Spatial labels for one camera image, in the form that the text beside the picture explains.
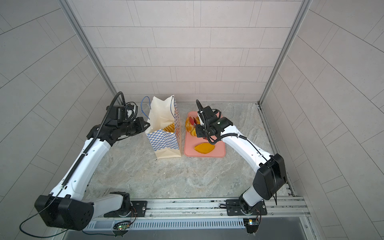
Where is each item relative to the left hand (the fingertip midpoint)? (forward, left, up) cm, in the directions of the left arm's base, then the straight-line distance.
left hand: (153, 122), depth 74 cm
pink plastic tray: (+2, -17, -24) cm, 30 cm away
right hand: (0, -22, -8) cm, 23 cm away
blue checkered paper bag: (-6, -5, -12) cm, 14 cm away
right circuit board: (-40, -48, -25) cm, 67 cm away
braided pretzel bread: (+9, -16, -16) cm, 25 cm away
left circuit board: (-41, +10, -21) cm, 47 cm away
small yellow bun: (+6, -19, -20) cm, 28 cm away
